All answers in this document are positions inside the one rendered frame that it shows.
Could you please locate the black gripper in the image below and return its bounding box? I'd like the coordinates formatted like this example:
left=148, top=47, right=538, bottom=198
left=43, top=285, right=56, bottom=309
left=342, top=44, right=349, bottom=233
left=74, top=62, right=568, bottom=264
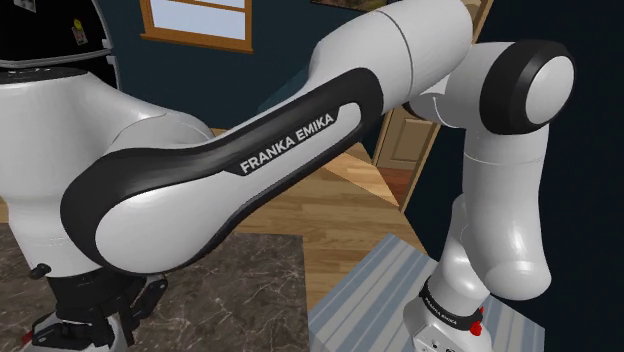
left=30, top=274, right=170, bottom=352

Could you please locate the striped grey robot stand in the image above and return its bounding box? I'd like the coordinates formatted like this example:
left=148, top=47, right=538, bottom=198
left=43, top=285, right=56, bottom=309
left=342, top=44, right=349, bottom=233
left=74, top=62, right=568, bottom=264
left=307, top=232, right=546, bottom=352

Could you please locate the wooden framed window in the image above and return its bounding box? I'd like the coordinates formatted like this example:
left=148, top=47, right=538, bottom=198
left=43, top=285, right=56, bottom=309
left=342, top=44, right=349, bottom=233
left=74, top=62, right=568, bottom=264
left=139, top=0, right=255, bottom=55

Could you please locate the wooden door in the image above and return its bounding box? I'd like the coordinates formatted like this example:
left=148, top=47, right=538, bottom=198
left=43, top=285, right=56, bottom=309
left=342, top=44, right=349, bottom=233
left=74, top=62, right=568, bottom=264
left=371, top=0, right=496, bottom=214

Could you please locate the wall picture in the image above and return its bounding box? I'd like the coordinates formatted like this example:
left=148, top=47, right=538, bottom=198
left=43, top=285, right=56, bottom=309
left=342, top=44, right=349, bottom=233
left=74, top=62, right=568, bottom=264
left=310, top=0, right=391, bottom=13

